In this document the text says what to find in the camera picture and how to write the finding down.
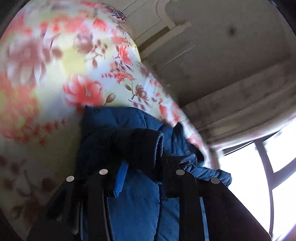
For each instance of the embroidered floral pillow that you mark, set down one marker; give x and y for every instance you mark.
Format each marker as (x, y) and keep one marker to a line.
(116, 13)

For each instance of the blue puffer jacket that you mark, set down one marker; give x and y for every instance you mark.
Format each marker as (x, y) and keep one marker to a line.
(141, 211)

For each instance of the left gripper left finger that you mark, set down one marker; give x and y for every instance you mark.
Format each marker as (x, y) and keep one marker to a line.
(79, 208)

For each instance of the window frame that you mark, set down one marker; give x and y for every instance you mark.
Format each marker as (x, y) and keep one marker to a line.
(263, 179)

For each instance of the sailboat print curtain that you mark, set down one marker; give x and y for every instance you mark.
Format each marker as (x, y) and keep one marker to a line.
(248, 109)

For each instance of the floral bed quilt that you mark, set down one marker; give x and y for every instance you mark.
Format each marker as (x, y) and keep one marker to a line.
(57, 57)

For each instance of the white wooden headboard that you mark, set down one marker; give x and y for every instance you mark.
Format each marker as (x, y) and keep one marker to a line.
(149, 25)

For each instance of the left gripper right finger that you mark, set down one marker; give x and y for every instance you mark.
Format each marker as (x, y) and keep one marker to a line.
(209, 210)

